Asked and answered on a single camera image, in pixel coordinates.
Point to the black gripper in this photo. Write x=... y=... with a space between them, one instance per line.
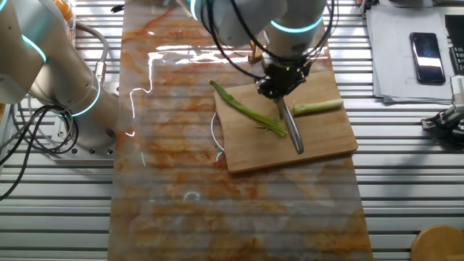
x=284 y=81

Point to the green scallion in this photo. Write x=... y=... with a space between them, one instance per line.
x=246 y=108

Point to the steel cleaver knife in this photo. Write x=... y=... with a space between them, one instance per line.
x=293 y=130

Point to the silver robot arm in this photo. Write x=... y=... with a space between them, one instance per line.
x=54 y=72

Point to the pale cut scallion stem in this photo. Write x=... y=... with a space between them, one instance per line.
x=319 y=106

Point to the wooden cutting board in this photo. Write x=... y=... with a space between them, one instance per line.
x=319 y=137

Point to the white paper sheets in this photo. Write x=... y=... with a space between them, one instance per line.
x=395 y=72

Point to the orange marble pattern mat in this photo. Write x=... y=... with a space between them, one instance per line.
x=217 y=203

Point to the black smartphone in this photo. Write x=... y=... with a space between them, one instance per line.
x=427 y=58

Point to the black keyboard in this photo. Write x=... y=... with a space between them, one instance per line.
x=457 y=59

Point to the small black plug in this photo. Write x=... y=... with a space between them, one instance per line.
x=117 y=8

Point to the clear plastic fruit box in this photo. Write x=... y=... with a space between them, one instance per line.
x=69 y=25

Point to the wooden mug tree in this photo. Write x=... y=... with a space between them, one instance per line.
x=438 y=244

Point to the orange fruit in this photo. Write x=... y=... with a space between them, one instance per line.
x=61 y=7

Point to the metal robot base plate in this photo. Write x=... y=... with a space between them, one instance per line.
x=87 y=156

